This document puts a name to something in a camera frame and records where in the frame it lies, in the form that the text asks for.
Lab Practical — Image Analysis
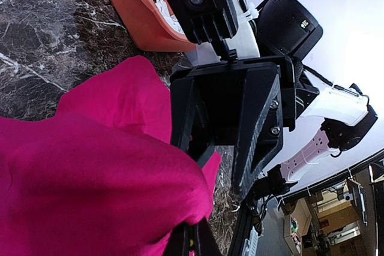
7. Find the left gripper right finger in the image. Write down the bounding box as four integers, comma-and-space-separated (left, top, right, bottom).
193, 218, 222, 256

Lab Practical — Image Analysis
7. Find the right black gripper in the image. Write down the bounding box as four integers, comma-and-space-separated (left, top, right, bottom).
170, 56, 297, 199

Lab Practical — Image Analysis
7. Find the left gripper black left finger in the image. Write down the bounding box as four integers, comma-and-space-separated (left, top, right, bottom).
163, 223, 190, 256

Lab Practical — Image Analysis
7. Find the red t-shirt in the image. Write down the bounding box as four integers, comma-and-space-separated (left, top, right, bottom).
1, 56, 221, 255

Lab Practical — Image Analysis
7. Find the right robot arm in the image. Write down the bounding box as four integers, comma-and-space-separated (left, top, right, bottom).
170, 0, 377, 203

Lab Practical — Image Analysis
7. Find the white garment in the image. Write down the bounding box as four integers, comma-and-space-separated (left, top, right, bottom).
155, 0, 184, 34

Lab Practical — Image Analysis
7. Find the orange plastic basin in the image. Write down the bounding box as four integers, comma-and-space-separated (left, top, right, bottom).
110, 0, 196, 52

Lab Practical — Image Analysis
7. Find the black front rail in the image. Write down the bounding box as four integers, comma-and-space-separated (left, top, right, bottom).
228, 201, 262, 255

